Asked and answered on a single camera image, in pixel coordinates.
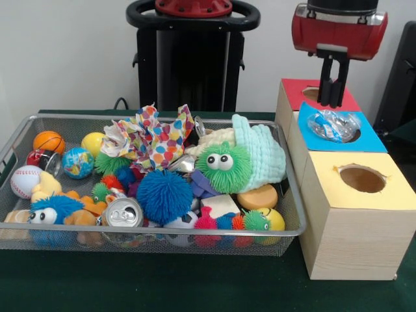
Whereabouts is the colourful polka-dot cloth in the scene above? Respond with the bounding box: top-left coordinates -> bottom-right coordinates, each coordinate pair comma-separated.
100,103 -> 195,176

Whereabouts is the black upright panel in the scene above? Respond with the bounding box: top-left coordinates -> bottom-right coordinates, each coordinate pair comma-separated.
372,21 -> 416,131

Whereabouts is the white baseball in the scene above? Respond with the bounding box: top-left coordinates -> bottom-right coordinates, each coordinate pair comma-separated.
10,164 -> 43,200

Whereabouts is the silver-top drink can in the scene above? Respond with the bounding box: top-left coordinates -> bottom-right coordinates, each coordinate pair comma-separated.
101,197 -> 144,228

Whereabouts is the mint green cloth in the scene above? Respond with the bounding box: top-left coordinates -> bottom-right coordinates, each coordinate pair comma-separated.
231,113 -> 287,192

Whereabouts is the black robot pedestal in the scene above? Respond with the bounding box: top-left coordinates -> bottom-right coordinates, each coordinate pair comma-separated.
125,0 -> 261,112

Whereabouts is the crushed clear plastic bottle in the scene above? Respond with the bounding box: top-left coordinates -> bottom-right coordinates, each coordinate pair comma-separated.
307,109 -> 362,144

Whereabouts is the cream knit cloth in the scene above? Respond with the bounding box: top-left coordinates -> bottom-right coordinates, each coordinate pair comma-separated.
185,128 -> 235,157

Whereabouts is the yellow smiley ball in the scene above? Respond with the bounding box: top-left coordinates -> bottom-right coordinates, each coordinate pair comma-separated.
253,207 -> 286,245

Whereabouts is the green spiky ball with eyes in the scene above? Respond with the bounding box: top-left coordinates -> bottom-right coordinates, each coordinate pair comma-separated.
94,151 -> 133,176

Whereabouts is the shallow silver mesh bin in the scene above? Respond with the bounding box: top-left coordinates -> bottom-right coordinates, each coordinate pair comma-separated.
0,113 -> 308,257

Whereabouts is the dark green table cloth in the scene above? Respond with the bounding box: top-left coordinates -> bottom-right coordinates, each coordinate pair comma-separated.
0,109 -> 416,312

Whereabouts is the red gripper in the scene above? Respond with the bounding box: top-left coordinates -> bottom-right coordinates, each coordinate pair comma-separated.
291,3 -> 389,108

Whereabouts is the round orange sponge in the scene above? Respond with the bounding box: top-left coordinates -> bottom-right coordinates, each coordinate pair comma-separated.
236,184 -> 280,211

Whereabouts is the green spiky rubber ball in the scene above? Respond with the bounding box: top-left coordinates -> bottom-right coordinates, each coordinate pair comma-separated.
196,141 -> 254,193

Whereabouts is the rainbow spiky caterpillar toy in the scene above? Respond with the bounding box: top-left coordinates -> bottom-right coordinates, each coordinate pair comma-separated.
194,206 -> 272,231

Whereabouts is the blue spiky rubber ball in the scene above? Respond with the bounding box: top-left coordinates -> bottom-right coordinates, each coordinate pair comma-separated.
136,169 -> 194,225

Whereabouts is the wooden three-hole box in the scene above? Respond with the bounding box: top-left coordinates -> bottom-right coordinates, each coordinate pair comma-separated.
274,77 -> 416,281

